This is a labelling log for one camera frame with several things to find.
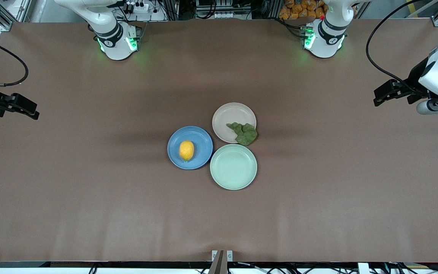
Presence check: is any green lettuce leaf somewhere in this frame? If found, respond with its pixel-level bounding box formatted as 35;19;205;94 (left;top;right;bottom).
226;122;259;146

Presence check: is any yellow lemon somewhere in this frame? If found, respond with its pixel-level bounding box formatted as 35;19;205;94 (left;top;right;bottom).
179;140;195;162

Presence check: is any bag of orange items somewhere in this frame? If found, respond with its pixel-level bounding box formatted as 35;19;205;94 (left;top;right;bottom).
279;0;328;20

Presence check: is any white power strip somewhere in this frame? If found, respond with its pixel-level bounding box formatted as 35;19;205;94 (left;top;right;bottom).
122;0;150;14

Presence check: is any beige plate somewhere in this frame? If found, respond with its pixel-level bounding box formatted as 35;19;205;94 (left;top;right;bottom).
212;102;257;144

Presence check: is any pale green plate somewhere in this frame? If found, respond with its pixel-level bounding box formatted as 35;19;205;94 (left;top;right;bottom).
209;143;258;191

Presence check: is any blue plate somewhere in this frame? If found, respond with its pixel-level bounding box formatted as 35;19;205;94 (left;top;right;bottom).
167;126;214;170

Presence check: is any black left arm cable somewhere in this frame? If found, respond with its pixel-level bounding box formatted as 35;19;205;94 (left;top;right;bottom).
366;0;438;96

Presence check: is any aluminium frame profile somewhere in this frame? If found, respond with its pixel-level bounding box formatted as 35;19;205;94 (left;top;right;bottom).
0;0;33;32

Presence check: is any metal table edge bracket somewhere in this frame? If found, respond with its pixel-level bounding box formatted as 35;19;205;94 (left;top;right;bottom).
211;250;233;262

